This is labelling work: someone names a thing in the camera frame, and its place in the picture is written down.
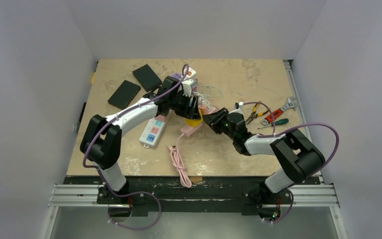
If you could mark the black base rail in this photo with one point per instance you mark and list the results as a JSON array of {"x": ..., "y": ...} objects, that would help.
[{"x": 209, "y": 195}]

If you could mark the green handled screwdriver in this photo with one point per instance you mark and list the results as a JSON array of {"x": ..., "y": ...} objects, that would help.
[{"x": 278, "y": 122}]

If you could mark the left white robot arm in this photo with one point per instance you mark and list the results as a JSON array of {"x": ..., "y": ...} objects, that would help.
[{"x": 101, "y": 142}]

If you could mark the pink power strip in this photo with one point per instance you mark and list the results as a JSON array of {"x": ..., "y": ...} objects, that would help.
[{"x": 188, "y": 130}]

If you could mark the white cube charger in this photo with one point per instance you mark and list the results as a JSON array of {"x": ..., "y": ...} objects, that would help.
[{"x": 191, "y": 74}]

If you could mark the white power strip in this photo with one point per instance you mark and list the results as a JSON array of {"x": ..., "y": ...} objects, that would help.
[{"x": 153, "y": 131}]

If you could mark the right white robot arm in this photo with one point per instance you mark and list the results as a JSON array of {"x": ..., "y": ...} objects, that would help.
[{"x": 297, "y": 156}]

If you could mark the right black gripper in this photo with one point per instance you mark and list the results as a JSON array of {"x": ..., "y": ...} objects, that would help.
[{"x": 215, "y": 120}]

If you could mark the yellow cube charger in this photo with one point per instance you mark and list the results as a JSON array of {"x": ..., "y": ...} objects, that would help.
[{"x": 193, "y": 122}]

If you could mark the yellow handled pliers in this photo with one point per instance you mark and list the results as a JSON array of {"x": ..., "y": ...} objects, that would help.
[{"x": 255, "y": 114}]

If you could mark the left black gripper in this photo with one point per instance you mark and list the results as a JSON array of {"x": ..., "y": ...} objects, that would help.
[{"x": 191, "y": 112}]

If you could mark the black ribbed box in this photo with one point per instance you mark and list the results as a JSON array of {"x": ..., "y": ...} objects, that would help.
[{"x": 124, "y": 95}]

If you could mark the red handled adjustable wrench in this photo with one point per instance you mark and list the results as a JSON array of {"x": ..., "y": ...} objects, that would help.
[{"x": 291, "y": 103}]

